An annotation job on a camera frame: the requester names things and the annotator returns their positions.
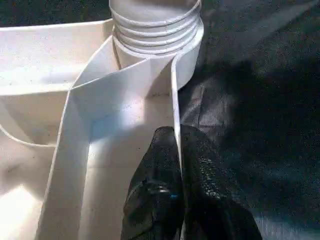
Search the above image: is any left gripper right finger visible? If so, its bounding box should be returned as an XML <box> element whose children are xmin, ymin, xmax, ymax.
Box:
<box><xmin>179</xmin><ymin>124</ymin><xmax>263</xmax><ymax>240</ymax></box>

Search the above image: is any white plastic table leg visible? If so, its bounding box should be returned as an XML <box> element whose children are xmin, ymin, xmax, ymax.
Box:
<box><xmin>108</xmin><ymin>0</ymin><xmax>203</xmax><ymax>60</ymax></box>

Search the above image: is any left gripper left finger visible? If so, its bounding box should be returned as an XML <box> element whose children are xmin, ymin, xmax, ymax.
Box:
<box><xmin>122</xmin><ymin>126</ymin><xmax>186</xmax><ymax>240</ymax></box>

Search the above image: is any white plastic table top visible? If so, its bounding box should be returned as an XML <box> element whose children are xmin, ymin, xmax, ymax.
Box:
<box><xmin>0</xmin><ymin>19</ymin><xmax>205</xmax><ymax>240</ymax></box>

